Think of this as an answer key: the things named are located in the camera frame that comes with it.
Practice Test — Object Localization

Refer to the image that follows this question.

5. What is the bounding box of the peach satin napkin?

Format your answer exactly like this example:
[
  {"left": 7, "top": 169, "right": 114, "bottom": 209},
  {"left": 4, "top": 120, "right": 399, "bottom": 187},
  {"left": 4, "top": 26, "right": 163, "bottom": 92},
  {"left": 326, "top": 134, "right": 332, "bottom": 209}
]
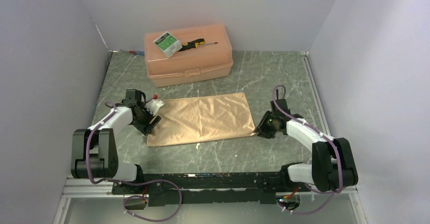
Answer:
[{"left": 147, "top": 93, "right": 255, "bottom": 147}]

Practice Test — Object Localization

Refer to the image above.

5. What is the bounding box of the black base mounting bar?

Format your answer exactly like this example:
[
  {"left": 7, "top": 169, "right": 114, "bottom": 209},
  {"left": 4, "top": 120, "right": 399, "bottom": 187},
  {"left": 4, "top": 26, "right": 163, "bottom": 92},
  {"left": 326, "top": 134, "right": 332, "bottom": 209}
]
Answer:
[{"left": 112, "top": 171, "right": 309, "bottom": 207}]

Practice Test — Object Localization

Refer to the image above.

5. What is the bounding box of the aluminium frame rail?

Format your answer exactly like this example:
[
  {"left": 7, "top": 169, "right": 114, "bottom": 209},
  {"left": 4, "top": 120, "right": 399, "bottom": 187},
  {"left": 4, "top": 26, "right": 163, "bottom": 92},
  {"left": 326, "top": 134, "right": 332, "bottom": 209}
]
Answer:
[{"left": 54, "top": 53, "right": 366, "bottom": 223}]

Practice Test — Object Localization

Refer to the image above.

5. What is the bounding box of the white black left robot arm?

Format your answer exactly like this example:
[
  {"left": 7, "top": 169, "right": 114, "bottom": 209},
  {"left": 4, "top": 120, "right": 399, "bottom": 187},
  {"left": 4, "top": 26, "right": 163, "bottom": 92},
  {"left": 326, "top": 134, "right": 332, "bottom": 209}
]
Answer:
[{"left": 71, "top": 89, "right": 165, "bottom": 194}]

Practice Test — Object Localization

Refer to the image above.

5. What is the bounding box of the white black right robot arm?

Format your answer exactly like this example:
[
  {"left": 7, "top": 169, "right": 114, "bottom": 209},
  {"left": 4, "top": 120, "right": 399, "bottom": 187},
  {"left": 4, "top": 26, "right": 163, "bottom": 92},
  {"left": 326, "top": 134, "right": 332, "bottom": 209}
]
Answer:
[{"left": 254, "top": 99, "right": 359, "bottom": 193}]

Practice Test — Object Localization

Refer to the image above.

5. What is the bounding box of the red blue pen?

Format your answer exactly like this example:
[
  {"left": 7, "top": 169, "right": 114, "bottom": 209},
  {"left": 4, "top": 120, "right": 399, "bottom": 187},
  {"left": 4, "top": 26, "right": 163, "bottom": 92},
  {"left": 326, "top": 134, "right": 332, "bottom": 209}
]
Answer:
[{"left": 120, "top": 50, "right": 145, "bottom": 56}]

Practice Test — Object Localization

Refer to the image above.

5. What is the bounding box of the green white small box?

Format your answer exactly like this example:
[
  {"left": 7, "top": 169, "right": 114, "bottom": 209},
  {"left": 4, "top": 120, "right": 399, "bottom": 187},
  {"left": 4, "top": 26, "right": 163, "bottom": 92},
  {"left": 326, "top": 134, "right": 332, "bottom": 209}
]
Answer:
[{"left": 153, "top": 31, "right": 183, "bottom": 58}]

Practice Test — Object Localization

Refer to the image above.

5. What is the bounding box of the peach plastic storage box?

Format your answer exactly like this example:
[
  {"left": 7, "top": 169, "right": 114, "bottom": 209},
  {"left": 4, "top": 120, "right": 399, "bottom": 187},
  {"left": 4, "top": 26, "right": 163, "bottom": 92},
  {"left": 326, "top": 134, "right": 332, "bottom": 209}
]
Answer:
[{"left": 144, "top": 24, "right": 233, "bottom": 87}]

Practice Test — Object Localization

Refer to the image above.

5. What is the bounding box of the yellow black screwdriver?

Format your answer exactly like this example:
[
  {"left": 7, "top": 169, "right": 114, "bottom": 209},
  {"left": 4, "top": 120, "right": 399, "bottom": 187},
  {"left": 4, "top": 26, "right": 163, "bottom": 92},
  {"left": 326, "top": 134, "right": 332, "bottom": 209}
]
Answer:
[{"left": 179, "top": 38, "right": 218, "bottom": 52}]

